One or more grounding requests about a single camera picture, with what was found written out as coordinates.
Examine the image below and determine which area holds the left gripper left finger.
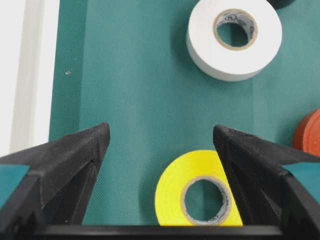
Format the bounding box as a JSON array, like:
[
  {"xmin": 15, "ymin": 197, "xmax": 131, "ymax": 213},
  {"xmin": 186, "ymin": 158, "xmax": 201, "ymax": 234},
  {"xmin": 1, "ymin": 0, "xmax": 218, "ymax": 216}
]
[{"xmin": 0, "ymin": 122, "xmax": 110, "ymax": 240}]

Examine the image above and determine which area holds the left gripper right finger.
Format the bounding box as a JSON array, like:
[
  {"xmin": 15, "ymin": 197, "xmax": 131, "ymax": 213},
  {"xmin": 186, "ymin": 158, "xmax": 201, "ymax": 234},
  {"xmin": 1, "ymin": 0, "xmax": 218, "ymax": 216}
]
[{"xmin": 213, "ymin": 125, "xmax": 320, "ymax": 240}]

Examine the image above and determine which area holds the yellow tape roll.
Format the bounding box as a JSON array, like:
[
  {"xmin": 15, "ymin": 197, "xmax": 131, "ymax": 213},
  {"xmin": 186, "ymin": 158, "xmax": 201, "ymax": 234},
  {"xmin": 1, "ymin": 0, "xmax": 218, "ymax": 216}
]
[{"xmin": 154, "ymin": 150, "xmax": 243, "ymax": 227}]

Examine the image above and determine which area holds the white tape roll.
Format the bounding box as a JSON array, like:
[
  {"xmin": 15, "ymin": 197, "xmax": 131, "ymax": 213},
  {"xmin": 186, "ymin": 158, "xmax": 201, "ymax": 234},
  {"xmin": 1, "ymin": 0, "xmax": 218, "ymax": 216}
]
[{"xmin": 186, "ymin": 0, "xmax": 283, "ymax": 82}]

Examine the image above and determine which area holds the green table cloth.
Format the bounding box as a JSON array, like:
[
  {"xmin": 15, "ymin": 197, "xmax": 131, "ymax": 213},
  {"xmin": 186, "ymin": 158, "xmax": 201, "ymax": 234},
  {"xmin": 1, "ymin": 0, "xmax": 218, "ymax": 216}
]
[{"xmin": 49, "ymin": 0, "xmax": 320, "ymax": 225}]

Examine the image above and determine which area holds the white plastic case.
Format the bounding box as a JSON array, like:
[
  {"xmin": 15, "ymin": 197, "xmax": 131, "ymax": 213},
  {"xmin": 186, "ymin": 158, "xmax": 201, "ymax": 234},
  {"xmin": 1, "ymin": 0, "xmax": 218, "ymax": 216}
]
[{"xmin": 0, "ymin": 0, "xmax": 60, "ymax": 156}]

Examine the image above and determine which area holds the black tape roll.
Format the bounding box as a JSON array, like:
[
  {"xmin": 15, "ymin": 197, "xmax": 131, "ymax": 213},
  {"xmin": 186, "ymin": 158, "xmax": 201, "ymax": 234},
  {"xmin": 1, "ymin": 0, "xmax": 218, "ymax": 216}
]
[{"xmin": 267, "ymin": 0, "xmax": 295, "ymax": 10}]

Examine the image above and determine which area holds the red tape roll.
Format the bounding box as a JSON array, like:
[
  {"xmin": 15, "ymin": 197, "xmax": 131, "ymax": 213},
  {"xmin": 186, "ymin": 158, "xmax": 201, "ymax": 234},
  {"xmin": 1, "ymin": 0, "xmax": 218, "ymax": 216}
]
[{"xmin": 293, "ymin": 108, "xmax": 320, "ymax": 157}]

